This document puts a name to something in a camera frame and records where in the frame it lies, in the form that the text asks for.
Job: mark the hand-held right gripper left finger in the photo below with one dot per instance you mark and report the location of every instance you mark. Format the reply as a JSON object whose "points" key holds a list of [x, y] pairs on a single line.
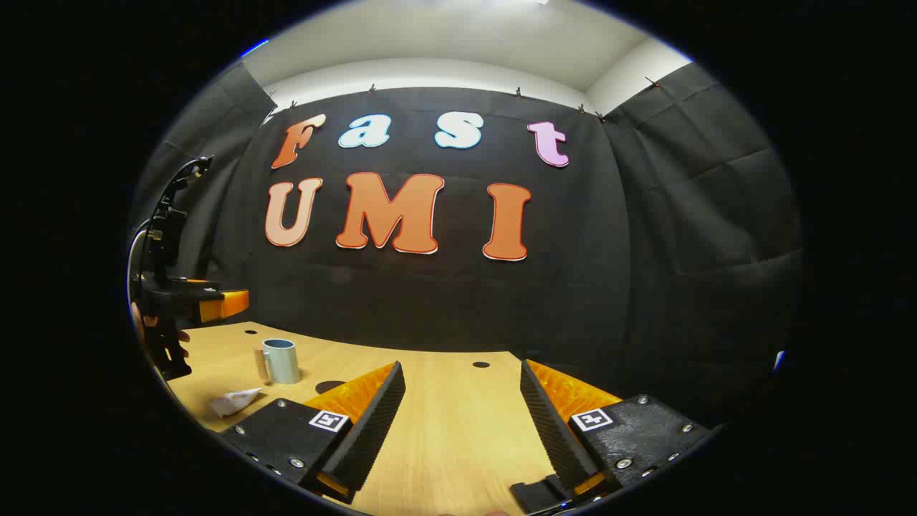
{"points": [[372, 423]]}

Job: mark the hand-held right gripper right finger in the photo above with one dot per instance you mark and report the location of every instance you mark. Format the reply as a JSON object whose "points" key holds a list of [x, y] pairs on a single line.
{"points": [[548, 423]]}

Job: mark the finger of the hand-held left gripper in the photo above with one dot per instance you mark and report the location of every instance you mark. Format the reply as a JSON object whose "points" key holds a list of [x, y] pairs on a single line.
{"points": [[229, 304]]}

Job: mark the round brown coaster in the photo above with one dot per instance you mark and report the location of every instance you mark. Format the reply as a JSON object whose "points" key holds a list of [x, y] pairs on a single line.
{"points": [[327, 386]]}

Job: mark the white toothpaste tube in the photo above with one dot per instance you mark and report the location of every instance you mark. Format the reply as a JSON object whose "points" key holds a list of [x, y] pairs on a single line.
{"points": [[233, 403]]}

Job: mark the wooden desktop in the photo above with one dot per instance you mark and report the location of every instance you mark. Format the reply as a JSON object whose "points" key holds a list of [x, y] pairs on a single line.
{"points": [[458, 430]]}

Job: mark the black backdrop cloth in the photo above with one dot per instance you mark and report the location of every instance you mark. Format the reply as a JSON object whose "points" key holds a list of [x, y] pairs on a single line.
{"points": [[573, 287]]}

